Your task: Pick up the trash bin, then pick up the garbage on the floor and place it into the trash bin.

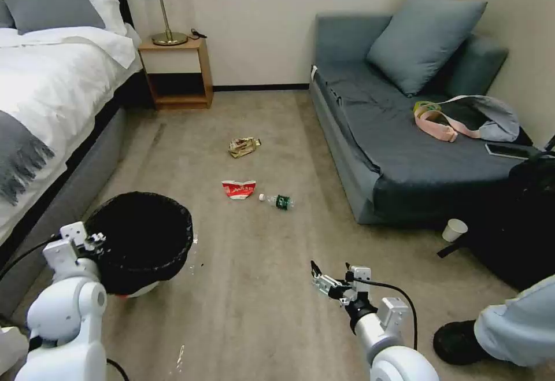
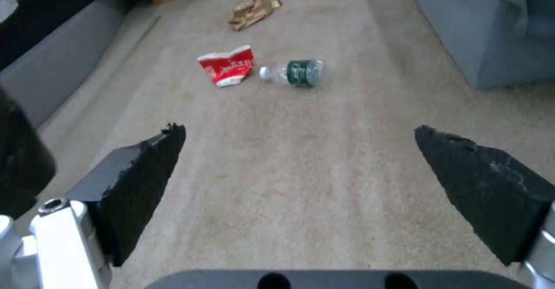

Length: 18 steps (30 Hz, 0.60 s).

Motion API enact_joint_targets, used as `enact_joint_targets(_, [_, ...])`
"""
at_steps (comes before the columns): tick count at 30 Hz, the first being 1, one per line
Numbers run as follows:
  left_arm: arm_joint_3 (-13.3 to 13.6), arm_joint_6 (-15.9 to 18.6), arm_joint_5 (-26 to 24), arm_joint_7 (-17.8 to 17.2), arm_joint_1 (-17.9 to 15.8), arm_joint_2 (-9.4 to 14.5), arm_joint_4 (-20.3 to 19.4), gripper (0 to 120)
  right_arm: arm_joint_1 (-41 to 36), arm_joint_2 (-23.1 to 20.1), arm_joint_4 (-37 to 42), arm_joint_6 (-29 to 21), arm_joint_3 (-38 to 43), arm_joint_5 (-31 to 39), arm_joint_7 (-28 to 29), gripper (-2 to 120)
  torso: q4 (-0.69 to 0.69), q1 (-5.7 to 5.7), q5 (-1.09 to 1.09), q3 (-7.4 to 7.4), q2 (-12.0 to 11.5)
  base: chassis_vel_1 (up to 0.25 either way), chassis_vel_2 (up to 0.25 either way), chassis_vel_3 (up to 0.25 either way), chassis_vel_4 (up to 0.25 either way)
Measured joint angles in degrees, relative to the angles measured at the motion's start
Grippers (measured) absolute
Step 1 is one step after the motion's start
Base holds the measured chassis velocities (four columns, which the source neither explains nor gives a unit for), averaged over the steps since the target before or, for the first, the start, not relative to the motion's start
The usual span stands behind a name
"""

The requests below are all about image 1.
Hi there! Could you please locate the yellow green packet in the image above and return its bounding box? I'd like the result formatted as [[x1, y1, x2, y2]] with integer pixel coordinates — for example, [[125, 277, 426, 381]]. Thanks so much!
[[412, 100, 439, 116]]

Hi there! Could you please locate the crumpled gold snack wrapper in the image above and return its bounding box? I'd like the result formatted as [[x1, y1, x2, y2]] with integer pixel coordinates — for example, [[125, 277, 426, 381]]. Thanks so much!
[[228, 136, 262, 160]]

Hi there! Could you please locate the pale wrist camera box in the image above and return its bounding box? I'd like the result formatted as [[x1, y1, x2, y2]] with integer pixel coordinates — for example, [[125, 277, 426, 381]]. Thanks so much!
[[350, 265, 373, 287]]

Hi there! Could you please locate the blue grey sofa cushion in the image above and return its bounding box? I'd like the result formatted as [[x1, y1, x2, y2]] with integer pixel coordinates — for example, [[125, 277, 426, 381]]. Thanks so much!
[[366, 0, 489, 97]]

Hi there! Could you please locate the brass table lamp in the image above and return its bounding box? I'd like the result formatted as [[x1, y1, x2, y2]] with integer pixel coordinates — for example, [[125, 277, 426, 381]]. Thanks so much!
[[124, 0, 190, 47]]

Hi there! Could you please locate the grey bag with pink strap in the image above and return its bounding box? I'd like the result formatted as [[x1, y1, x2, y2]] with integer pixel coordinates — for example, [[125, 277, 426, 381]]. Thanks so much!
[[414, 94, 521, 143]]

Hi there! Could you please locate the blue grey sofa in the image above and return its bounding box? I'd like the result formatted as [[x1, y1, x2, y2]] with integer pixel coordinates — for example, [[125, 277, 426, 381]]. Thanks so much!
[[308, 13, 535, 225]]

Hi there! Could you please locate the white bed duvet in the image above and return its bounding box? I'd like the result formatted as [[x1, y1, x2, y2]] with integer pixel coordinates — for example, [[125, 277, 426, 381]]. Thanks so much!
[[0, 25, 144, 243]]

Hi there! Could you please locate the white paper cup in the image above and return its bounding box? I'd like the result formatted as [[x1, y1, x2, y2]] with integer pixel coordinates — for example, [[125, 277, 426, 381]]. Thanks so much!
[[441, 218, 469, 243]]

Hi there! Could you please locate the person's leg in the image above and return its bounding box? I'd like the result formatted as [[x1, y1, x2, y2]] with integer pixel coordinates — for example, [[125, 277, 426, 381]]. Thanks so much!
[[473, 275, 555, 369]]

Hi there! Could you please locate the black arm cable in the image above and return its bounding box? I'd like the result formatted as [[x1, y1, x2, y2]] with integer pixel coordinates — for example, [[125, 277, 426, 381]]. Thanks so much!
[[358, 280, 419, 352], [0, 234, 61, 280]]

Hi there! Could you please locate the torn red white carton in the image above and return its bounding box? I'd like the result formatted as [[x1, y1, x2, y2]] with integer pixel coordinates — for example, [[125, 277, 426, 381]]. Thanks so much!
[[221, 178, 257, 201]]

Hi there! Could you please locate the clear plastic bottle green label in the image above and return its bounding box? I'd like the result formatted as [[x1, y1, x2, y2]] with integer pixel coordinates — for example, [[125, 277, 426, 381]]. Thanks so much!
[[258, 193, 295, 210]]

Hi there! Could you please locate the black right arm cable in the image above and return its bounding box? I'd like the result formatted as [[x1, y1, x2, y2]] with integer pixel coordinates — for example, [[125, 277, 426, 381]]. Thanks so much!
[[358, 280, 419, 352]]

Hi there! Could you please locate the trash bin with black bag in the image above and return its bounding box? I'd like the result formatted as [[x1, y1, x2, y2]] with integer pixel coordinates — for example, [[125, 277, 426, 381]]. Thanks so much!
[[84, 191, 195, 299]]

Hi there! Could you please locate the wooden nightstand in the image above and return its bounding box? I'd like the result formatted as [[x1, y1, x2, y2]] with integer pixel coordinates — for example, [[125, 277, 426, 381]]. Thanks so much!
[[138, 36, 214, 111]]

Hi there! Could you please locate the person's black shoe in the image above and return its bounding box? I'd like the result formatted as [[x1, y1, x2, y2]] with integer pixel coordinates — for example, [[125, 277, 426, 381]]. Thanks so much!
[[433, 320, 493, 367]]

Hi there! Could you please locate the grey upholstered bed base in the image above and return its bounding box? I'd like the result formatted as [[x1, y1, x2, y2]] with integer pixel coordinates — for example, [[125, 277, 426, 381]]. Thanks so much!
[[0, 68, 129, 319]]

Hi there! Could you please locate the grey fringed throw blanket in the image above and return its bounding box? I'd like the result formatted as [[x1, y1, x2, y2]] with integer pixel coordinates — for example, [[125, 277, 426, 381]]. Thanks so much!
[[0, 110, 56, 206]]

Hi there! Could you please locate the black backpack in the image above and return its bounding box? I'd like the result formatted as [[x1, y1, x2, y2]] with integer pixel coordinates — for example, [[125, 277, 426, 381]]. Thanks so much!
[[436, 136, 555, 293]]

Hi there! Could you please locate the smartphone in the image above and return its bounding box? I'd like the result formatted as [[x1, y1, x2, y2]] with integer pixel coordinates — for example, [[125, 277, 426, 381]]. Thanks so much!
[[484, 142, 532, 158]]

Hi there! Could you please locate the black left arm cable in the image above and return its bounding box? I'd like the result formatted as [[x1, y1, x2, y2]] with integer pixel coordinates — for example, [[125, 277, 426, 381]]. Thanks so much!
[[0, 234, 61, 280]]

